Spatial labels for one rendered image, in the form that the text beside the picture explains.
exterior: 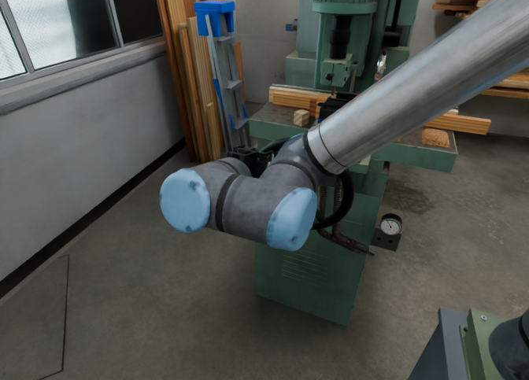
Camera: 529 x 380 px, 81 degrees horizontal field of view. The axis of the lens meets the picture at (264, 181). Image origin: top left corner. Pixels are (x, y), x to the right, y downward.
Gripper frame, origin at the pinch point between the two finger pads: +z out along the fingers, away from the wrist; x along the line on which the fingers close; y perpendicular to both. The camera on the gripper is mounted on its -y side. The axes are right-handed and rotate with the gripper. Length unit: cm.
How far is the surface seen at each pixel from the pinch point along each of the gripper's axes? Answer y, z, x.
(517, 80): 53, 222, -110
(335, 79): 25.5, 28.2, -8.1
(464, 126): 17, 35, -46
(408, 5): 50, 43, -24
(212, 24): 49, 79, 66
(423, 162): 6.3, 22.9, -36.7
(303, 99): 18.5, 35.0, 2.6
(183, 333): -85, 24, 36
